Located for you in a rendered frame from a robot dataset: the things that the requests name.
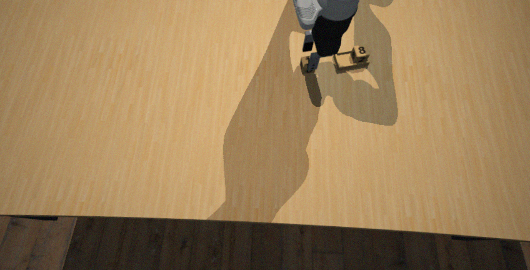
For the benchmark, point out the tan calendar cube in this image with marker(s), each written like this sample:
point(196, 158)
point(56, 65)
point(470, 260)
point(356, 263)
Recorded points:
point(360, 53)
point(304, 63)

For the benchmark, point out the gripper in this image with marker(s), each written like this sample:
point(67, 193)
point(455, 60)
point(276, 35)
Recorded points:
point(333, 20)

